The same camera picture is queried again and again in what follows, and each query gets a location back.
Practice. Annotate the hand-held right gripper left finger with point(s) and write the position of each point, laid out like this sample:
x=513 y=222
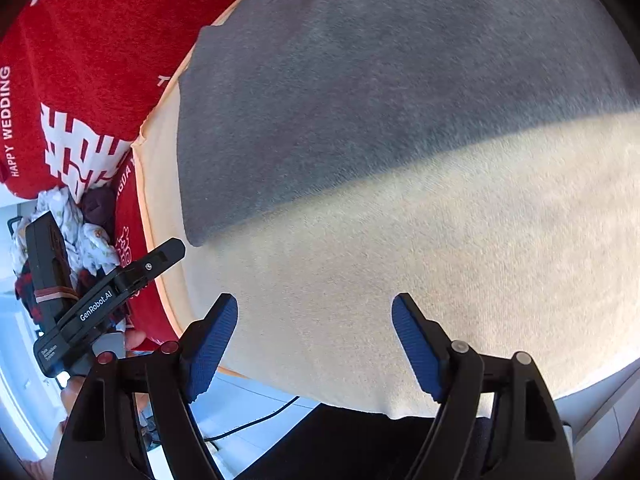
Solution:
x=210 y=350

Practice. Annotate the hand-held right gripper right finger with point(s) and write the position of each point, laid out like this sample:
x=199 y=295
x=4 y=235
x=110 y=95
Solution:
x=415 y=345

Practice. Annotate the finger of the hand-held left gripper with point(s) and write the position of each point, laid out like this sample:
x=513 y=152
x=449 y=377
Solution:
x=160 y=257

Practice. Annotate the grey knit sweater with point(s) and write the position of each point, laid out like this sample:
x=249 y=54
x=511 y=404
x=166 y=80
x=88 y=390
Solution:
x=375 y=85

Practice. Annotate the person's left hand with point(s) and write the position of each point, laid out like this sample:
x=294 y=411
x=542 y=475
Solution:
x=135 y=341

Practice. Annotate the red plaid cloth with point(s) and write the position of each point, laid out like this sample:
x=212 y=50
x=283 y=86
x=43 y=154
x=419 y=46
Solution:
x=25 y=295

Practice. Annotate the white floral cloth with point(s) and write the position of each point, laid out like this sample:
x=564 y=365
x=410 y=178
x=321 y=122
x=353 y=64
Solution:
x=92 y=247

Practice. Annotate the cream towel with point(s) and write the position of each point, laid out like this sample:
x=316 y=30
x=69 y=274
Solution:
x=400 y=270

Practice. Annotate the dark maroon cloth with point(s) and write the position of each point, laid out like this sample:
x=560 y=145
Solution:
x=100 y=207

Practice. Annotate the red printed blanket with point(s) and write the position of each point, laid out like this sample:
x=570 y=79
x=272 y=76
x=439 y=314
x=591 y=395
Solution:
x=100 y=60

